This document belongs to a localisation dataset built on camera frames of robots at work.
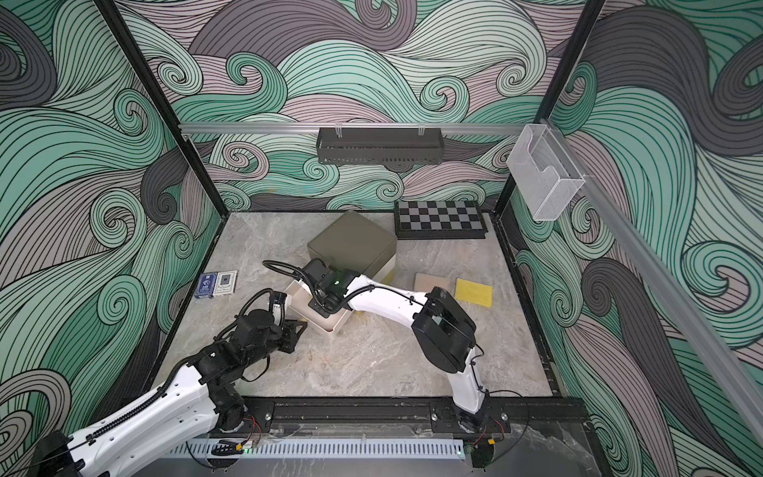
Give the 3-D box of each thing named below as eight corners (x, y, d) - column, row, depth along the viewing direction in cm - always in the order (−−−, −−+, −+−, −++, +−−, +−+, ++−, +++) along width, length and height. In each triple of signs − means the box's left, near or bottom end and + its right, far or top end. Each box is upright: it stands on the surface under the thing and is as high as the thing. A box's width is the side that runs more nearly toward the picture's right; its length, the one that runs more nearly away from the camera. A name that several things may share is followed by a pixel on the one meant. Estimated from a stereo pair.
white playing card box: (215, 295, 98) (212, 292, 96) (220, 276, 103) (217, 272, 101) (234, 293, 99) (231, 289, 97) (238, 274, 104) (235, 270, 102)
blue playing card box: (197, 300, 97) (194, 297, 95) (202, 277, 103) (199, 273, 101) (212, 298, 98) (209, 294, 96) (217, 275, 103) (214, 271, 102)
